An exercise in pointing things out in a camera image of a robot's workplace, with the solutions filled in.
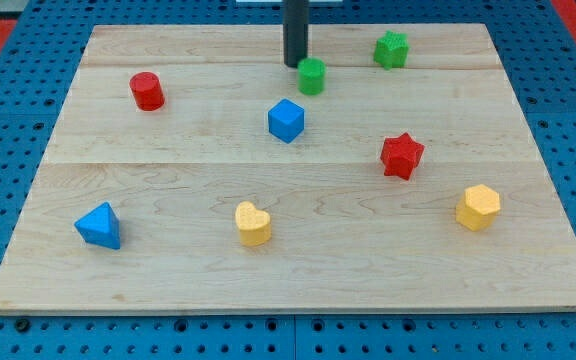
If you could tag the green cylinder block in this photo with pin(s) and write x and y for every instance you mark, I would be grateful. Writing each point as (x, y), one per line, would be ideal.
(311, 76)

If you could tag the red star block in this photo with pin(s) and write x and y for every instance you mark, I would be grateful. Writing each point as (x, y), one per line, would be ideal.
(401, 156)

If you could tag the green star block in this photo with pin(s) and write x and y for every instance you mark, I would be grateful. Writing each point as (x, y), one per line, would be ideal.
(391, 50)

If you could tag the yellow heart block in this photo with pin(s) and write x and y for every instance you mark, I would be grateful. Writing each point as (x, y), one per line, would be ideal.
(254, 225)

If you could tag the blue cube block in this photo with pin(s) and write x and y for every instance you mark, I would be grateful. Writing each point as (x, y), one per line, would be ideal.
(286, 120)

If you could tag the light wooden board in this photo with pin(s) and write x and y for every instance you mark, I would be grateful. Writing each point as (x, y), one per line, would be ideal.
(345, 237)

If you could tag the red cylinder block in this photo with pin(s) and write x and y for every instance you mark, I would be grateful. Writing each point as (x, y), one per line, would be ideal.
(147, 91)

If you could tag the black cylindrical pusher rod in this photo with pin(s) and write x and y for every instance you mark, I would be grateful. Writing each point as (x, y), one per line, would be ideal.
(295, 31)

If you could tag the yellow hexagon block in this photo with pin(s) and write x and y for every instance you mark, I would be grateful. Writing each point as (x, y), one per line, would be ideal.
(478, 207)

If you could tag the blue triangle block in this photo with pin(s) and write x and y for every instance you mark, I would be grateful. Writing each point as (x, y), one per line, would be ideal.
(100, 227)

